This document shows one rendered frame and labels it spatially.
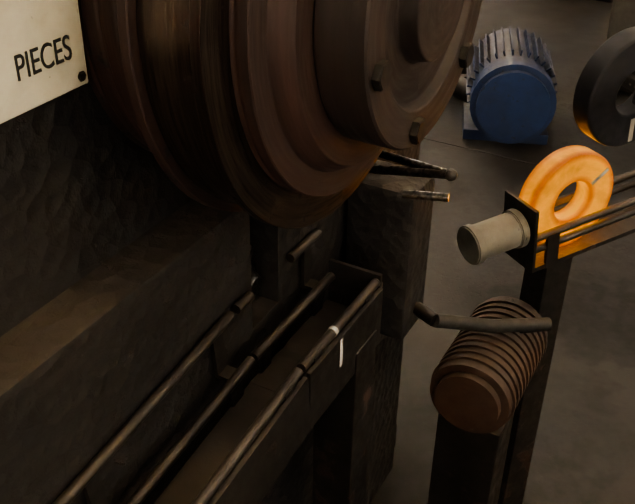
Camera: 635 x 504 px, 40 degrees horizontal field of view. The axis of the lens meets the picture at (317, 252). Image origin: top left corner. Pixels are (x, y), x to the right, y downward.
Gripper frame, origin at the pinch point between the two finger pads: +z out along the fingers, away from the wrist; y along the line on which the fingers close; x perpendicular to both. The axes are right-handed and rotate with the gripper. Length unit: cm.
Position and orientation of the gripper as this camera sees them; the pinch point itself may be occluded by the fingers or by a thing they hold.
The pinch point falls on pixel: (631, 75)
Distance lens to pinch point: 122.0
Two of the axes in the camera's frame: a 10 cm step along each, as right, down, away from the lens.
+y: 8.9, -2.4, 3.8
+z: -4.5, -5.3, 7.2
